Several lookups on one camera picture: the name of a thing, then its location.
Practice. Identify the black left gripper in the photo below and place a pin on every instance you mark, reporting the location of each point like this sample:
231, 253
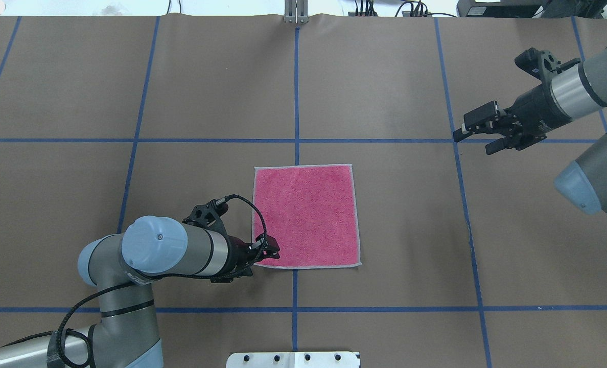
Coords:
238, 255

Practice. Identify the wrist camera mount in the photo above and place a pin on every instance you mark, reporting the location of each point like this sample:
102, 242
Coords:
206, 213
542, 64

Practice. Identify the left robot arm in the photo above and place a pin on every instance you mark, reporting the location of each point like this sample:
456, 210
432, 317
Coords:
118, 325

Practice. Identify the aluminium frame post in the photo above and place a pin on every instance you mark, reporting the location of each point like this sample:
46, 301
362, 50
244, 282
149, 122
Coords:
296, 12

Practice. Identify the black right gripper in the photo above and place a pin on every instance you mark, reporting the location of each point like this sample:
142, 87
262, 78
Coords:
534, 107

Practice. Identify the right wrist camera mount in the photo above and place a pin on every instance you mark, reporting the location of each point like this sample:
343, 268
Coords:
542, 64

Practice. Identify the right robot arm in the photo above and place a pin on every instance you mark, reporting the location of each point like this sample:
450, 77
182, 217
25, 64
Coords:
567, 91

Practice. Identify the pink and grey towel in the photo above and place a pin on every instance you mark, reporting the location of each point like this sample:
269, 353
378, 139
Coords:
311, 211

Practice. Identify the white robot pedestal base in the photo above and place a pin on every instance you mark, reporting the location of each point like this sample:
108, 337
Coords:
295, 359

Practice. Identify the black power box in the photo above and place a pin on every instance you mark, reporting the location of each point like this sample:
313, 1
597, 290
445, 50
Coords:
498, 9

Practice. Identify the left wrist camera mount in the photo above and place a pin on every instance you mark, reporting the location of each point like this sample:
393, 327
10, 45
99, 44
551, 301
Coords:
206, 213

